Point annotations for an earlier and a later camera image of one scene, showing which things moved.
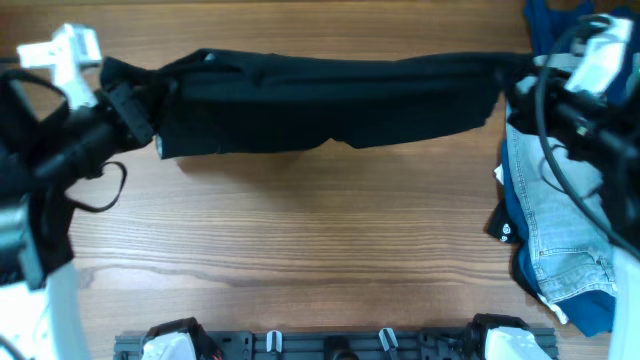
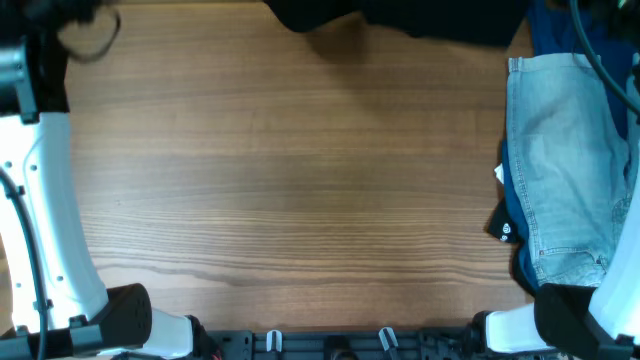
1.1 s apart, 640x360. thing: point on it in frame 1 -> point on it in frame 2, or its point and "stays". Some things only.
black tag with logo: (499, 226) stays
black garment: (220, 100) -> (492, 22)
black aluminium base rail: (312, 345) stays
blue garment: (553, 23) stays
